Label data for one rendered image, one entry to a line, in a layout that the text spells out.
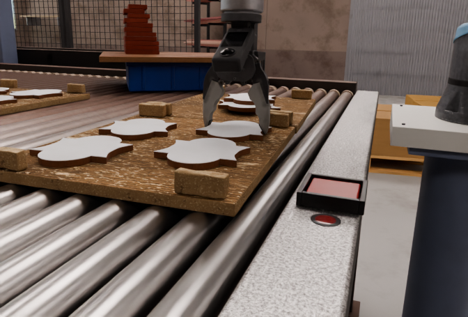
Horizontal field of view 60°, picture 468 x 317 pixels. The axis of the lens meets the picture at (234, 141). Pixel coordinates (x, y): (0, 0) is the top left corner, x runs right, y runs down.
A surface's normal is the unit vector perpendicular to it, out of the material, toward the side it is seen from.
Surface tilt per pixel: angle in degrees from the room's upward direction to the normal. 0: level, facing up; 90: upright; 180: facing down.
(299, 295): 0
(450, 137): 90
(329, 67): 90
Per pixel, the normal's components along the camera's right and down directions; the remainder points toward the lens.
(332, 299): 0.02, -0.97
